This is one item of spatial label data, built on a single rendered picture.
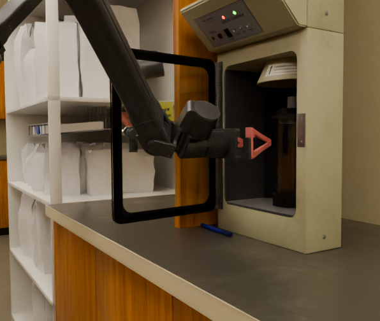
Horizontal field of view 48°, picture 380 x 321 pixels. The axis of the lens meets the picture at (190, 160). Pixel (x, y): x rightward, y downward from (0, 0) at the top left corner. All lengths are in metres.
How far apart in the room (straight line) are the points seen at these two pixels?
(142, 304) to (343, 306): 0.48
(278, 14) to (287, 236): 0.47
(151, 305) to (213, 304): 0.30
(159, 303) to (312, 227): 0.36
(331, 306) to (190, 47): 0.78
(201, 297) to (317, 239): 0.34
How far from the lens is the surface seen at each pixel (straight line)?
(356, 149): 1.39
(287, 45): 0.99
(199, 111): 0.85
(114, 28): 0.76
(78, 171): 2.09
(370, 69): 1.38
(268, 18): 0.97
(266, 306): 0.67
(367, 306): 0.71
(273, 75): 1.03
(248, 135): 0.93
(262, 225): 1.04
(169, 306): 0.90
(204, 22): 1.10
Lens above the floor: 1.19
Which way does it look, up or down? 3 degrees down
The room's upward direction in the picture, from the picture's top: straight up
